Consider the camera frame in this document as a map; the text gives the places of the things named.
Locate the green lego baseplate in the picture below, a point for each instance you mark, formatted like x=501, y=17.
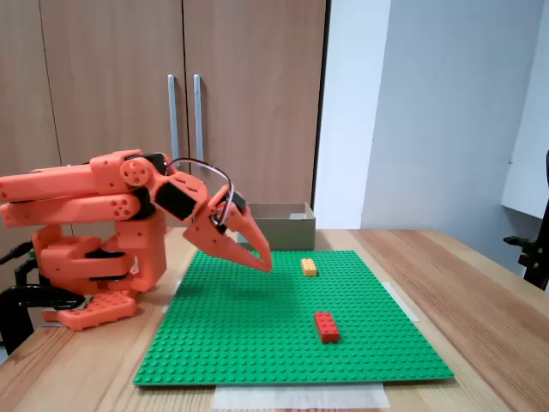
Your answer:
x=257, y=322

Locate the cardboard box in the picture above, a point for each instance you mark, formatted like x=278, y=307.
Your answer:
x=287, y=234

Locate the black table clamp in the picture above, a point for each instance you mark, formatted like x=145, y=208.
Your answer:
x=25, y=294

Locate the yellow lego block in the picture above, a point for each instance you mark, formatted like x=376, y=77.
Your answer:
x=309, y=267

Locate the wooden cabinet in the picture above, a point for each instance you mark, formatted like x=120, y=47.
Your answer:
x=107, y=64

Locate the black stand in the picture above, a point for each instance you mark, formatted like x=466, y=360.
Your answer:
x=534, y=257

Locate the wide masking tape strip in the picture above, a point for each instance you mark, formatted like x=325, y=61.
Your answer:
x=300, y=397

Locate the red lego block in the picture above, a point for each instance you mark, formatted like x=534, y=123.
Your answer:
x=327, y=326

